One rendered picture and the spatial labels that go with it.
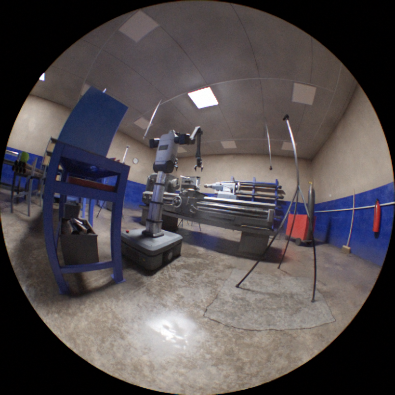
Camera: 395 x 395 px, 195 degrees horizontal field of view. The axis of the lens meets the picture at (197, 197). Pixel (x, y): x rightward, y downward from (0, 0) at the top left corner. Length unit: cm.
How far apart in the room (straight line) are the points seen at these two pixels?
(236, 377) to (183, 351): 28
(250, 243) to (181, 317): 143
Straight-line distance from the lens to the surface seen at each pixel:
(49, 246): 82
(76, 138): 76
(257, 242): 186
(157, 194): 128
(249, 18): 277
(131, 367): 69
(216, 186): 217
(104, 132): 80
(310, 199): 337
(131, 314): 82
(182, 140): 133
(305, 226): 325
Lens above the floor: 67
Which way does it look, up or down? 4 degrees up
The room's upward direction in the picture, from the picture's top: 9 degrees clockwise
